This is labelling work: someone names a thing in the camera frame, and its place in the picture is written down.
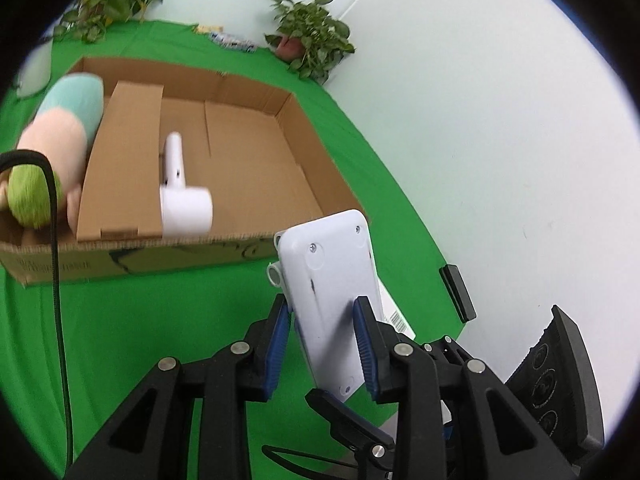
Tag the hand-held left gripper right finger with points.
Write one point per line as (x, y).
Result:
(364, 350)

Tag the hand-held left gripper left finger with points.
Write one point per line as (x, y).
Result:
(277, 350)

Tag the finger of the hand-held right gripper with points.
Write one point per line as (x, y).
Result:
(457, 292)
(345, 420)

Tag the white product box green print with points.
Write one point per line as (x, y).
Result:
(397, 317)

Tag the white plastic device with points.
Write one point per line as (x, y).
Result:
(325, 285)

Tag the white hair dryer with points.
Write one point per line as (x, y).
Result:
(182, 210)

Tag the large cardboard box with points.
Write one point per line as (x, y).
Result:
(250, 160)

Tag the long brown cardboard box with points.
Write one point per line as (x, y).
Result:
(125, 160)

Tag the green table cloth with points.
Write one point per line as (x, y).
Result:
(150, 320)

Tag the potted plant in red pot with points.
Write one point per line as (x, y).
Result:
(310, 25)

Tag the pink and teal plush toy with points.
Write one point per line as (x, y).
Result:
(55, 135)

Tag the scattered small packets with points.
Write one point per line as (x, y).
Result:
(230, 40)

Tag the white cylindrical bin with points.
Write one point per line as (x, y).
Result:
(35, 70)

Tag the leafy potted plant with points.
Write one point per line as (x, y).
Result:
(105, 5)

